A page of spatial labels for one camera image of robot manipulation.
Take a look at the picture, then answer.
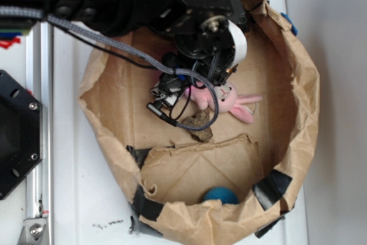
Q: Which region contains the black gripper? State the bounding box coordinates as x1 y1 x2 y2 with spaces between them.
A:
138 0 247 85

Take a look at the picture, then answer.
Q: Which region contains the pink plush bunny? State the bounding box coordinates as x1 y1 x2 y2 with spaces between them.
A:
185 81 263 124

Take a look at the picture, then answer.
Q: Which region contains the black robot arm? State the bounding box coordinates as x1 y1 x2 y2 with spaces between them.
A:
1 0 249 85

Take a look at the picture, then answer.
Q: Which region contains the brown rock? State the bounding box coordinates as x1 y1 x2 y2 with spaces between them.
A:
183 108 213 142

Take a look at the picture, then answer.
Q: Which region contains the brown paper bag container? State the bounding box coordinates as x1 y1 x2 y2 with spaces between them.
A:
79 0 319 244

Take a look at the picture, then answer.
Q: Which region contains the blue ball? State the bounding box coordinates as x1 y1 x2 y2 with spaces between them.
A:
202 187 239 205

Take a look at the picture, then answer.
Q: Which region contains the white tray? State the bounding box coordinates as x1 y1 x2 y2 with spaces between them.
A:
50 0 309 244

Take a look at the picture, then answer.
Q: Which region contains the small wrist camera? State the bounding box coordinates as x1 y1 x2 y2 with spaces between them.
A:
147 73 189 120

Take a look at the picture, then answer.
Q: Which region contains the aluminium rail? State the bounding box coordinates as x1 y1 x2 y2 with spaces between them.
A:
16 22 54 245

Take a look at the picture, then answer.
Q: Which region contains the grey braided cable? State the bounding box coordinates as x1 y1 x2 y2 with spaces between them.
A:
0 5 221 130

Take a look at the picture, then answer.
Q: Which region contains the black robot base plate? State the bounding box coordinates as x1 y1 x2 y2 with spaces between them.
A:
1 70 42 200

